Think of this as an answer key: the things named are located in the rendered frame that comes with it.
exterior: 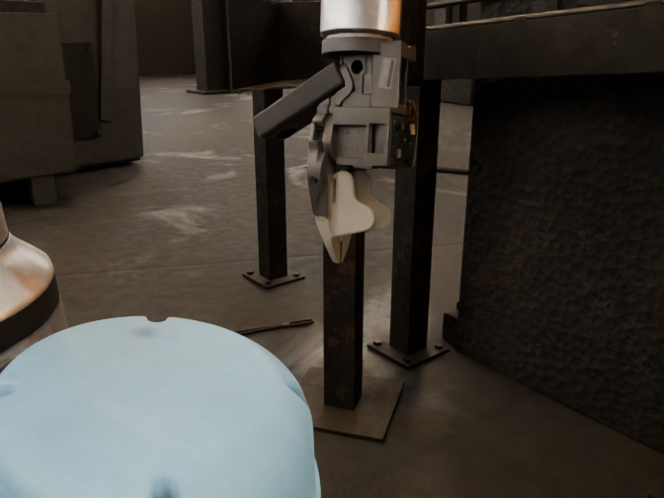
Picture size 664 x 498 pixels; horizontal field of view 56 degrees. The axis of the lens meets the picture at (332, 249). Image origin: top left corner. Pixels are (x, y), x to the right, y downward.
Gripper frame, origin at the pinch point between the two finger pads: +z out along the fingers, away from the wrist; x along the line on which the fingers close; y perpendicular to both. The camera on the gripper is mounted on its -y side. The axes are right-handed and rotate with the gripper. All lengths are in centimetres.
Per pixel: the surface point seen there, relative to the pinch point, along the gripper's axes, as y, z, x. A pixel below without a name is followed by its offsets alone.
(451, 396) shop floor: -4, 36, 58
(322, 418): -22, 38, 39
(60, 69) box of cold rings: -190, -38, 117
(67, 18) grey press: -227, -67, 151
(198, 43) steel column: -466, -126, 516
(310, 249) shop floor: -73, 22, 119
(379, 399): -15, 37, 50
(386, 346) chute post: -23, 33, 69
